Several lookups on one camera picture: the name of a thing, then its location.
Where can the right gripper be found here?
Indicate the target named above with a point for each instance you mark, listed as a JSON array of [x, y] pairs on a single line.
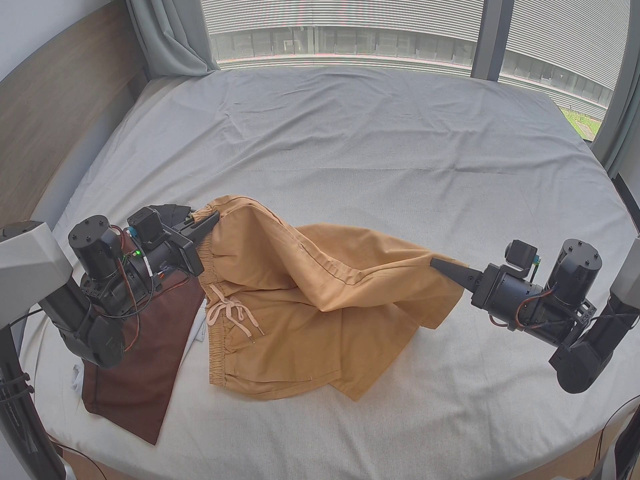
[[492, 288]]

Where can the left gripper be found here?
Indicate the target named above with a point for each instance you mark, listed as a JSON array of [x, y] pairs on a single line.
[[186, 258]]

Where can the tan shorts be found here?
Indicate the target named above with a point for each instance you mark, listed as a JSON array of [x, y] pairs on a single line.
[[300, 328]]

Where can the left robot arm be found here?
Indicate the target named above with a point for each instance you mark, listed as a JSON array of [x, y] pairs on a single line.
[[40, 268]]

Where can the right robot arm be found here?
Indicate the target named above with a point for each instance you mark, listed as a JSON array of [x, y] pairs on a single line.
[[575, 273]]

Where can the bed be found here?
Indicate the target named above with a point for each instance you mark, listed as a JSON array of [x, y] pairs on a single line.
[[350, 143]]

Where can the white garment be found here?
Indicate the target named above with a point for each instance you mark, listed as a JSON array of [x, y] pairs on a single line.
[[197, 333]]

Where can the brown shorts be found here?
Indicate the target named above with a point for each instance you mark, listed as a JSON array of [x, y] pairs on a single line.
[[135, 383]]

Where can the blue-green curtain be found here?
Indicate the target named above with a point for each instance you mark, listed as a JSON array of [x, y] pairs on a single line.
[[625, 118], [165, 33]]

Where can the window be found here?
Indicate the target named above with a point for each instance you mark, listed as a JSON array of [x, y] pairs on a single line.
[[350, 13]]

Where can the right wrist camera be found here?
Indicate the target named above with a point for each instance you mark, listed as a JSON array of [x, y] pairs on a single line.
[[520, 254]]

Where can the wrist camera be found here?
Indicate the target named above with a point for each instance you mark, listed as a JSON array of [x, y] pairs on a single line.
[[149, 228], [520, 254]]

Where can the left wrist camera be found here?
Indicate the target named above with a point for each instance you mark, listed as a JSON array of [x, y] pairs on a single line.
[[149, 228]]

